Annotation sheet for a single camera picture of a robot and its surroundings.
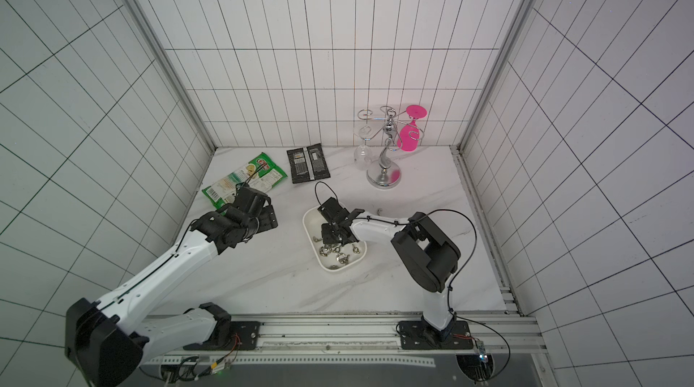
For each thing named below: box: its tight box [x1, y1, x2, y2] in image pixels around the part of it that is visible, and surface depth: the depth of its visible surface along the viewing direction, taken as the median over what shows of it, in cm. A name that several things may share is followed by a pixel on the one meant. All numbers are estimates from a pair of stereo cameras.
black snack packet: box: [286, 142, 331, 184], surface depth 113 cm
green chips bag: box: [201, 151, 289, 216], surface depth 111 cm
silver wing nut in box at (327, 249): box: [319, 244, 341, 257], surface depth 90 cm
